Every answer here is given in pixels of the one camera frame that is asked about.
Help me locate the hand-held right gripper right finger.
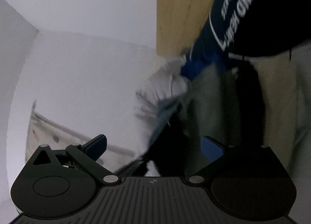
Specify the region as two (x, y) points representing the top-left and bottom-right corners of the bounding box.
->
(187, 135), (285, 185)

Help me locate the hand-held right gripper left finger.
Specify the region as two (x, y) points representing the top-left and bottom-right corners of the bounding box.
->
(18, 134), (119, 185)

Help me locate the dark cloth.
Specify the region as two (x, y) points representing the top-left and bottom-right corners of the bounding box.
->
(114, 102), (202, 178)

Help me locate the white fruit print cloth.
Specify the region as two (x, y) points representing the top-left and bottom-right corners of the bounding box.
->
(27, 100), (136, 163)

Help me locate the person's grey-green jacket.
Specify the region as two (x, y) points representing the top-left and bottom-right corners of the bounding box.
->
(187, 63), (243, 142)

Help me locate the grey long-sleeve garment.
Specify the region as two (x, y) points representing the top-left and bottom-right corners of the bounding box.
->
(253, 44), (311, 171)

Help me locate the person's black printed shirt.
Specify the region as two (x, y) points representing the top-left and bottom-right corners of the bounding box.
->
(194, 0), (311, 58)

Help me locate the wooden bed frame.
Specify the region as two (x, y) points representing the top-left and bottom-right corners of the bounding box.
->
(157, 0), (226, 56)

